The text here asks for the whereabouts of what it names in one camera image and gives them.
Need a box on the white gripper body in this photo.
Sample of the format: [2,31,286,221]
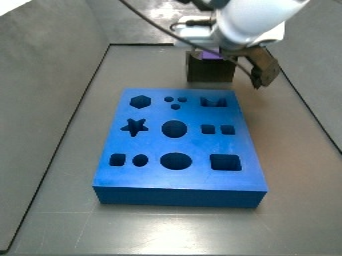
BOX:
[172,18,285,50]

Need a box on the blue shape-sorting foam board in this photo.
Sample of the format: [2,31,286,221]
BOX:
[93,88,269,208]

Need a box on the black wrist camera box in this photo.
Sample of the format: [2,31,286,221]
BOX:
[222,45,282,90]

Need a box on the purple double-square block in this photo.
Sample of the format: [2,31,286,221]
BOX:
[202,51,224,60]

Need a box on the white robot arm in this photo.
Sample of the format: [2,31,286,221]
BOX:
[174,0,310,51]

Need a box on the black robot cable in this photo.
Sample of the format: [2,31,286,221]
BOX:
[118,0,258,79]

